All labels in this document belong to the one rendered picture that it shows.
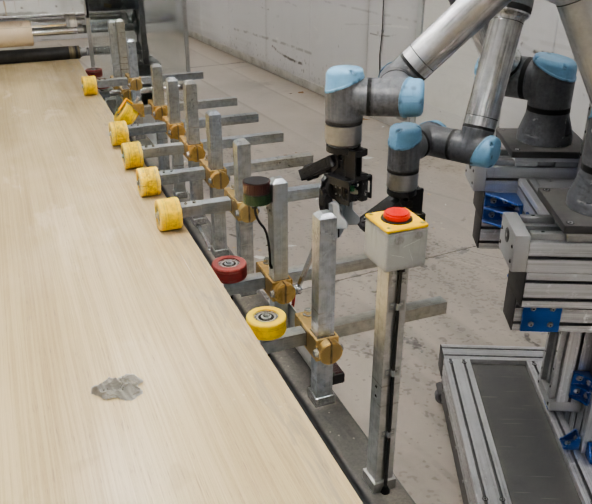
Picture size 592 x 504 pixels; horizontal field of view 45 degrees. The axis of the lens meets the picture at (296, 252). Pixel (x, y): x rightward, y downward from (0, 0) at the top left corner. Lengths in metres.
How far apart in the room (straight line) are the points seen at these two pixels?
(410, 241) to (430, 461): 1.49
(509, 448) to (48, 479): 1.47
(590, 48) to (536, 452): 1.25
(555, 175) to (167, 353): 1.25
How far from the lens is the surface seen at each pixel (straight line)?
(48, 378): 1.33
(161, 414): 1.21
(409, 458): 2.48
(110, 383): 1.27
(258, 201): 1.52
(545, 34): 4.63
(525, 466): 2.21
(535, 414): 2.41
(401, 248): 1.06
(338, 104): 1.43
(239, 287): 1.65
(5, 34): 3.95
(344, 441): 1.45
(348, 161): 1.46
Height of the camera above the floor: 1.65
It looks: 26 degrees down
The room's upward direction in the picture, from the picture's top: straight up
